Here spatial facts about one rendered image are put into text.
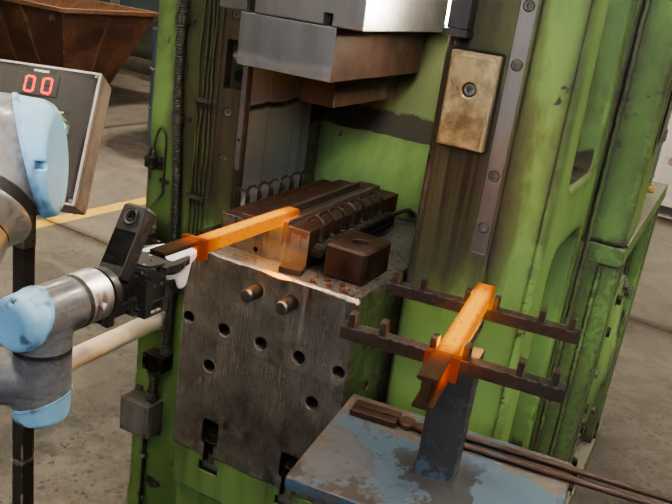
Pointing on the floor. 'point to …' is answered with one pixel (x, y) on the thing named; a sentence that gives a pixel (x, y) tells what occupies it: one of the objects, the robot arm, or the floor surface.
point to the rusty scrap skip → (71, 33)
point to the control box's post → (22, 482)
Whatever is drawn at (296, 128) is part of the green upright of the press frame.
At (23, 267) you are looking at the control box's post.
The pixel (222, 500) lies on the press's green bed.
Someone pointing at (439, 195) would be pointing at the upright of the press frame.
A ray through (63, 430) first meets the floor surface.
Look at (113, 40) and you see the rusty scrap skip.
